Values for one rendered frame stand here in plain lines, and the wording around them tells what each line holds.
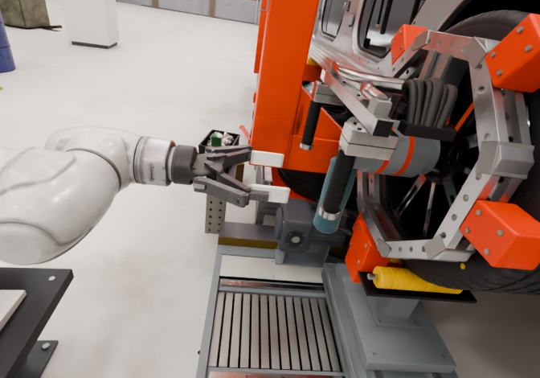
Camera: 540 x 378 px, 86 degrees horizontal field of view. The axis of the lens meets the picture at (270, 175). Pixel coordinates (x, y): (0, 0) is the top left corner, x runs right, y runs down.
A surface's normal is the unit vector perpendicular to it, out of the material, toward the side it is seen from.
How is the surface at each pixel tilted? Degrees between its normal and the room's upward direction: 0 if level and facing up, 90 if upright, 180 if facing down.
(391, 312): 90
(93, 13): 90
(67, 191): 37
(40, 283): 0
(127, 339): 0
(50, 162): 21
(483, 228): 90
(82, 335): 0
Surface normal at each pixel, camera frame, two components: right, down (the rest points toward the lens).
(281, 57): 0.04, 0.51
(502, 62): -0.99, -0.11
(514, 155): 0.13, -0.25
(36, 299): 0.15, -0.85
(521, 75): -0.06, 0.91
